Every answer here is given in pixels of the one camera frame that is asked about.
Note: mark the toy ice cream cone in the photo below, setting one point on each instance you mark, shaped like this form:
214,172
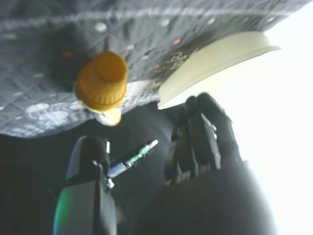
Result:
102,80

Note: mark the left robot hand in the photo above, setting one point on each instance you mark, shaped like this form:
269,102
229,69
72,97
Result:
207,200

